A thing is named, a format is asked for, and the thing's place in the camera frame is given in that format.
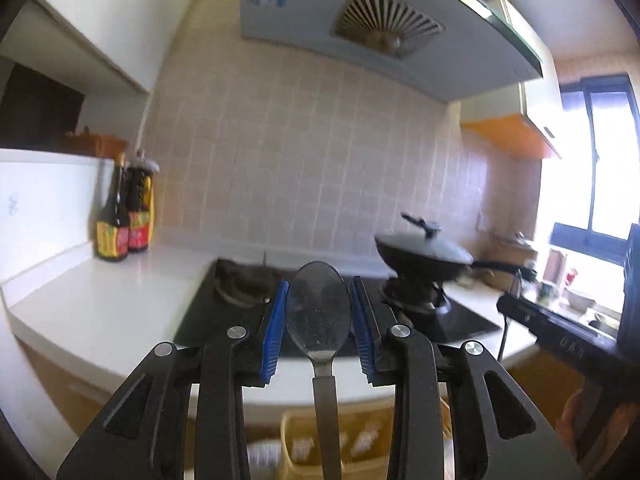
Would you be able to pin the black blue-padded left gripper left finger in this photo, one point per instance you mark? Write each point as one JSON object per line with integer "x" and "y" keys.
{"x": 139, "y": 433}

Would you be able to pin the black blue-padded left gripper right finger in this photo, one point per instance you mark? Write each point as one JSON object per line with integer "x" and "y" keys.
{"x": 497, "y": 431}

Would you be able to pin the stainless steel spoon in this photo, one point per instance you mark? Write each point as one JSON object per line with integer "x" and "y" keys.
{"x": 318, "y": 322}

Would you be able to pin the person's right hand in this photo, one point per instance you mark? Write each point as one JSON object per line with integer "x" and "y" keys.
{"x": 601, "y": 429}

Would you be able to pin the yellow plastic utensil basket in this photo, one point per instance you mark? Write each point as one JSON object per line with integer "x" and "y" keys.
{"x": 366, "y": 432}

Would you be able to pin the dark-framed window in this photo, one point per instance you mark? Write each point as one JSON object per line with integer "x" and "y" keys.
{"x": 599, "y": 168}

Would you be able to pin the black gas stove top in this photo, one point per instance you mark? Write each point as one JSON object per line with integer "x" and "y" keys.
{"x": 231, "y": 290}

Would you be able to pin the black wok with lid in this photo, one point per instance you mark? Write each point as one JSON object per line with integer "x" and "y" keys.
{"x": 424, "y": 255}

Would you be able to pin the dark soy sauce bottle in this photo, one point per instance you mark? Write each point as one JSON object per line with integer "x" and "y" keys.
{"x": 112, "y": 227}

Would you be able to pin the orange upper cabinet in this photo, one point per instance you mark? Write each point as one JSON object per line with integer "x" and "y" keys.
{"x": 523, "y": 120}

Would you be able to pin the red-labelled sauce bottle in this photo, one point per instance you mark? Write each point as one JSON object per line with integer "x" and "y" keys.
{"x": 140, "y": 201}

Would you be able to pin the brown item on fridge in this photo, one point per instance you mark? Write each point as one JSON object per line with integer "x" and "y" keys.
{"x": 98, "y": 145}

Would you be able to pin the white range hood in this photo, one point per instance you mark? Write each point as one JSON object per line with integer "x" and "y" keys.
{"x": 449, "y": 49}

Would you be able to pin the white upper cabinet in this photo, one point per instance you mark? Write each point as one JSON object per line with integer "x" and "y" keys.
{"x": 133, "y": 35}

